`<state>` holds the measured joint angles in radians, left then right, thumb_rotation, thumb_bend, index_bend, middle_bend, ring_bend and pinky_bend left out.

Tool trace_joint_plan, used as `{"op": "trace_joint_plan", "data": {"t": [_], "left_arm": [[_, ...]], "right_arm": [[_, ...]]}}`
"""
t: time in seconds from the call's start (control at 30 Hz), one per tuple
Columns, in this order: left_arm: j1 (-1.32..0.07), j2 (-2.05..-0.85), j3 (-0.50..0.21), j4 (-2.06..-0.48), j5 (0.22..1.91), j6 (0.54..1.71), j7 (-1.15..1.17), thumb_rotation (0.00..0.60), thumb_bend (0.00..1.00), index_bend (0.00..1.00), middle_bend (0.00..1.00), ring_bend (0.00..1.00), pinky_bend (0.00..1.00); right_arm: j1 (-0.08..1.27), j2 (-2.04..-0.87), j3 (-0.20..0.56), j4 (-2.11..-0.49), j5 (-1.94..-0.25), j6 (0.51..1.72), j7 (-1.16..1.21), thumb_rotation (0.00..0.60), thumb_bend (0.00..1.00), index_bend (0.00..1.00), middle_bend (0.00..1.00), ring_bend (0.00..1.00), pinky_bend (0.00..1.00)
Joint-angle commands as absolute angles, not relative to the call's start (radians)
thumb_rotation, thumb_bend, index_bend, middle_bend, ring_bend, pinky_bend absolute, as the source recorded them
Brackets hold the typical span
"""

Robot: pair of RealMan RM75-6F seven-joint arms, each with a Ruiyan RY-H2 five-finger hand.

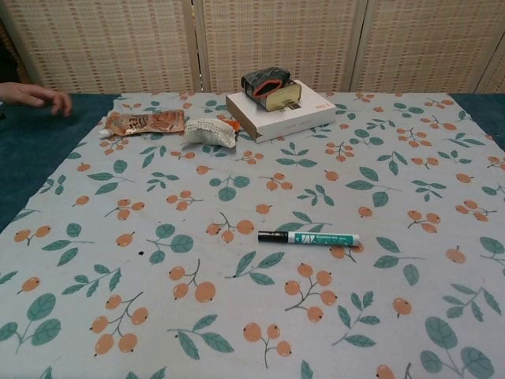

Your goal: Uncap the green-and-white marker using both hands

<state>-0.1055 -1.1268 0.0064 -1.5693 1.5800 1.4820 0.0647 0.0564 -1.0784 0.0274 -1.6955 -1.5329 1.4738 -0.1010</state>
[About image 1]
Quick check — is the green and white marker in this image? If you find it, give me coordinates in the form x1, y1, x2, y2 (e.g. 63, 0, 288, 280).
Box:
286, 231, 361, 248

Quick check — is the person in black clothing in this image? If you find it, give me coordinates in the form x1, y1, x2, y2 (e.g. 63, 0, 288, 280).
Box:
0, 21, 21, 86

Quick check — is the person's bare hand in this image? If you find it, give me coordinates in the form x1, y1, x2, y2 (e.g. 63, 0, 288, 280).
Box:
0, 81, 73, 117

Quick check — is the dark patterned orange-trimmed pouch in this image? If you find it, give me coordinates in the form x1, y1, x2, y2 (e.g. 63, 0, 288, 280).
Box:
240, 66, 294, 108

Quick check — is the flat white cardboard box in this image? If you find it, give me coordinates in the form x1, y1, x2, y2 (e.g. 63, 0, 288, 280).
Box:
225, 78, 338, 144

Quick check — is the floral fruit print tablecloth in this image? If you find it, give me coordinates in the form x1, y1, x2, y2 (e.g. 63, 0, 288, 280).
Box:
0, 91, 505, 379

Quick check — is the crumpled white packet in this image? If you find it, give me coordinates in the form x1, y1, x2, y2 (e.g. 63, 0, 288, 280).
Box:
181, 117, 243, 149

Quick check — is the woven bamboo folding screen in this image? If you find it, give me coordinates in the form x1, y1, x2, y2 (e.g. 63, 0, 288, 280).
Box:
0, 0, 505, 96

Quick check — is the brown spout pouch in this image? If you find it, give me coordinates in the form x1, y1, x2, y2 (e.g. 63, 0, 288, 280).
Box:
98, 110, 187, 140

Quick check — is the black marker cap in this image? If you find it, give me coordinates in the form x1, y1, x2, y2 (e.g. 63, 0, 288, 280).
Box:
257, 231, 290, 244

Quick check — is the teal blue table cover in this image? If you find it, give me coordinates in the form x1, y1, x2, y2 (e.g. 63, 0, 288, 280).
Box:
0, 91, 505, 235

